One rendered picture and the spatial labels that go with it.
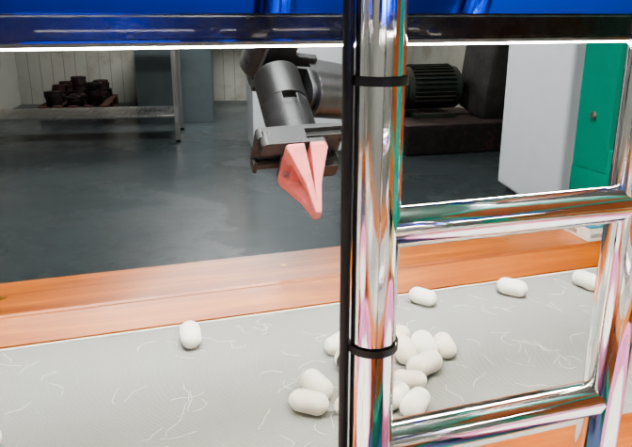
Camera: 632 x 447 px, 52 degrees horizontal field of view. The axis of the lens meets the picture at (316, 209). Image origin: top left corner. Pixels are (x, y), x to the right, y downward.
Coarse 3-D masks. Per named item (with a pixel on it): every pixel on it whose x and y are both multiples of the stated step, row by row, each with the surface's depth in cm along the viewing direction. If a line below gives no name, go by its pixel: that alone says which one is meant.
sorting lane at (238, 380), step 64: (256, 320) 70; (320, 320) 70; (448, 320) 70; (512, 320) 70; (576, 320) 70; (0, 384) 58; (64, 384) 58; (128, 384) 58; (192, 384) 58; (256, 384) 58; (448, 384) 58; (512, 384) 58
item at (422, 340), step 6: (420, 330) 63; (414, 336) 63; (420, 336) 62; (426, 336) 62; (432, 336) 63; (414, 342) 62; (420, 342) 61; (426, 342) 61; (432, 342) 61; (420, 348) 61; (426, 348) 61; (432, 348) 61
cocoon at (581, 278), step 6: (582, 270) 78; (576, 276) 78; (582, 276) 78; (588, 276) 77; (594, 276) 77; (576, 282) 78; (582, 282) 77; (588, 282) 77; (594, 282) 76; (588, 288) 77
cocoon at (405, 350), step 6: (402, 336) 62; (402, 342) 61; (408, 342) 61; (402, 348) 60; (408, 348) 60; (414, 348) 61; (396, 354) 61; (402, 354) 60; (408, 354) 60; (414, 354) 60; (402, 360) 60
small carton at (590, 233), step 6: (570, 228) 90; (576, 228) 89; (582, 228) 88; (588, 228) 87; (594, 228) 86; (600, 228) 87; (576, 234) 89; (582, 234) 88; (588, 234) 87; (594, 234) 87; (600, 234) 87; (588, 240) 87; (594, 240) 87
